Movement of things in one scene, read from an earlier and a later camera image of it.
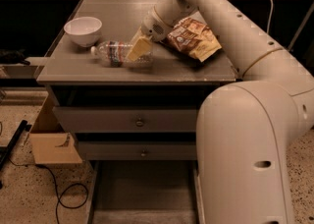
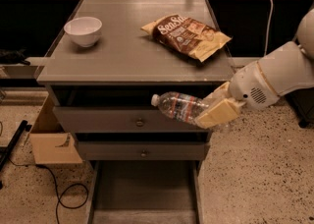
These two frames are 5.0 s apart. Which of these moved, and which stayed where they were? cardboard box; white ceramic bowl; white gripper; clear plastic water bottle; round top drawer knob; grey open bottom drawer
Moved: clear plastic water bottle; white gripper
Stayed: cardboard box; grey open bottom drawer; round top drawer knob; white ceramic bowl
